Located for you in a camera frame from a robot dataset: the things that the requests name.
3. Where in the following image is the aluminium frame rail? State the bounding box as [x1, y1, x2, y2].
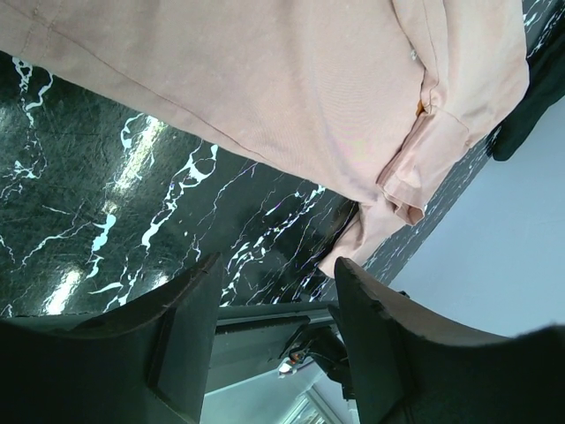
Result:
[217, 300, 338, 327]

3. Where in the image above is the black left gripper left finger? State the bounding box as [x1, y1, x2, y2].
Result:
[1, 254, 221, 423]

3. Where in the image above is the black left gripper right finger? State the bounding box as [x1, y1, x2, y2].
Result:
[333, 258, 564, 423]

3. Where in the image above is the black folded t-shirt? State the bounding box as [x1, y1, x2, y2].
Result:
[490, 26, 564, 162]

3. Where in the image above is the pink printed t-shirt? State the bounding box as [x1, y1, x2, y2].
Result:
[1, 0, 529, 276]

